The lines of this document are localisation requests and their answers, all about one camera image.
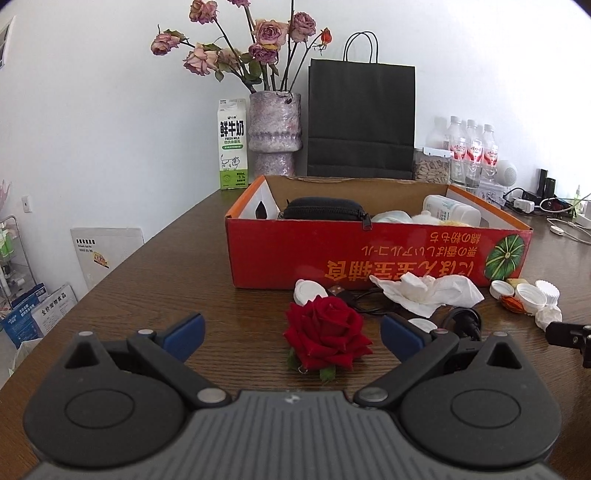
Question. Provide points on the milk carton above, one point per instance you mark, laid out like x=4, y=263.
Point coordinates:
x=233, y=143

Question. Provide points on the white wall panel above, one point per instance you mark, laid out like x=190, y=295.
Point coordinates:
x=108, y=251

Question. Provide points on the dark blue zip pouch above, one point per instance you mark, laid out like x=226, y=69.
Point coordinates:
x=323, y=207

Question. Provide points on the pink decorative grass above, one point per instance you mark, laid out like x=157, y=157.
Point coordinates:
x=4, y=194

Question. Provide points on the black electronic device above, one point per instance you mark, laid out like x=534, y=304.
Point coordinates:
x=556, y=206

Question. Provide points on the red artificial rose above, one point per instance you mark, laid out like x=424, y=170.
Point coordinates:
x=325, y=332

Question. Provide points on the clear jar of seeds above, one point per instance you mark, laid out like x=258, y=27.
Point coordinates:
x=431, y=168

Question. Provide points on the white plastic bottle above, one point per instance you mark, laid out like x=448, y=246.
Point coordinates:
x=450, y=210

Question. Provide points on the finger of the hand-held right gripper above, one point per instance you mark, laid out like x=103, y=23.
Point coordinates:
x=565, y=333

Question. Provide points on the white wall socket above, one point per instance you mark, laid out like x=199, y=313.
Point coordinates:
x=27, y=204

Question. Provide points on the black paper bag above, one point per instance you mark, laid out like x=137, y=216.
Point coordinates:
x=360, y=120

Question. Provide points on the cardboard trash box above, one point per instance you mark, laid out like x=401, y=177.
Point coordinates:
x=25, y=355

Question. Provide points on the white pleated paper cup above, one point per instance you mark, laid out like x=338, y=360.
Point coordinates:
x=548, y=291
x=549, y=317

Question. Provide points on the purple stone vase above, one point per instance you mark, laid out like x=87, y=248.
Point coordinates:
x=274, y=120

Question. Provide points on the wall poster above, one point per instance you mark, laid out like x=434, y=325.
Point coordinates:
x=6, y=41

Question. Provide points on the dried pink roses bouquet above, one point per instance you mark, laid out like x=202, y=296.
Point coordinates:
x=268, y=32

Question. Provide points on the grey printed pack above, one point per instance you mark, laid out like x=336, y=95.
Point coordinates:
x=53, y=309

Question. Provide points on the red label water bottle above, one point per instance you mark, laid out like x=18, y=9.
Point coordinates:
x=490, y=150
x=457, y=138
x=473, y=145

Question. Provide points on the white round speaker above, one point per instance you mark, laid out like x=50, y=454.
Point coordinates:
x=507, y=172

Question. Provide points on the white power adapter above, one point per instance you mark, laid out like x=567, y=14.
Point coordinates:
x=523, y=205

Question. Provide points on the red cardboard box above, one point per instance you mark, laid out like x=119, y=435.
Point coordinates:
x=286, y=254

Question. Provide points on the white printed box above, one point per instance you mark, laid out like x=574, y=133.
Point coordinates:
x=491, y=194

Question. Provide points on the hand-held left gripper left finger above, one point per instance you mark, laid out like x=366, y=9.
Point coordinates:
x=184, y=334

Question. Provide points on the blue printed box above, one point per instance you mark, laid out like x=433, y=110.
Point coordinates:
x=21, y=318

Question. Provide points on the black rectangular tube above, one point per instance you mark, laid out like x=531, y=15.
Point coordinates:
x=551, y=187
x=542, y=182

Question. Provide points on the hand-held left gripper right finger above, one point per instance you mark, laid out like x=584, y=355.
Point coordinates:
x=401, y=337

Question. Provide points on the orange small wrapper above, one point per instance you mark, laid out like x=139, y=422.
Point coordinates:
x=512, y=304

